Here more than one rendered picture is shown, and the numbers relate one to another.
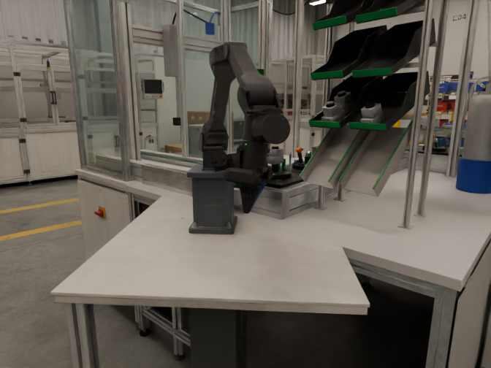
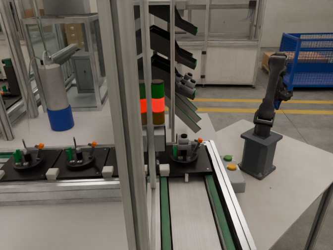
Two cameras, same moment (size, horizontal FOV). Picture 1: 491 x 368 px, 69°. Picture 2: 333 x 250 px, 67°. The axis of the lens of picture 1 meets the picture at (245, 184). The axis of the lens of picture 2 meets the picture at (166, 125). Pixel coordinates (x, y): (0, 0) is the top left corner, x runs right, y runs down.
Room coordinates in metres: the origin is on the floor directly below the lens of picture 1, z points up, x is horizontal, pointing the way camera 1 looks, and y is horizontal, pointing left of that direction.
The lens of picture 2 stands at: (2.22, 0.57, 1.67)
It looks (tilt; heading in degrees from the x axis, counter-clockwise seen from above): 27 degrees down; 227
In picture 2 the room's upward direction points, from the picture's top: 1 degrees counter-clockwise
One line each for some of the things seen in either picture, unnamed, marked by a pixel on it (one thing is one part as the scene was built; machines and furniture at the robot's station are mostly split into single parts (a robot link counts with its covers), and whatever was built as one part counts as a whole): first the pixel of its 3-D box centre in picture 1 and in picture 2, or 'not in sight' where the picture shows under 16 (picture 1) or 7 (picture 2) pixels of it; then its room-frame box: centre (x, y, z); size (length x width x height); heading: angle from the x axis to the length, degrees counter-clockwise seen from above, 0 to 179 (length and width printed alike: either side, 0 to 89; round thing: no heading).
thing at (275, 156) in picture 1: (276, 154); (182, 141); (1.47, -0.13, 1.06); 0.08 x 0.04 x 0.07; 139
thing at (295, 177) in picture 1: (274, 178); (183, 158); (1.46, -0.12, 0.96); 0.24 x 0.24 x 0.02; 49
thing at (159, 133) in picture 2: not in sight; (157, 113); (1.67, -0.06, 1.29); 0.12 x 0.05 x 0.25; 49
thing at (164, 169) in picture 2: not in sight; (164, 170); (1.60, -0.11, 0.97); 0.05 x 0.05 x 0.04; 49
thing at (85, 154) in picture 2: not in sight; (79, 154); (1.84, -0.45, 1.01); 0.24 x 0.24 x 0.13; 49
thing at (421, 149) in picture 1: (435, 143); not in sight; (2.28, -1.22, 1.01); 0.24 x 0.24 x 0.13; 49
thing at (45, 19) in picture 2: not in sight; (77, 58); (1.27, -1.56, 1.21); 0.69 x 0.46 x 0.69; 49
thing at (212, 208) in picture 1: (213, 198); (258, 152); (1.15, 0.11, 0.96); 0.15 x 0.15 x 0.20; 86
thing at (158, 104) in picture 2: not in sight; (157, 103); (1.67, -0.06, 1.33); 0.05 x 0.05 x 0.05
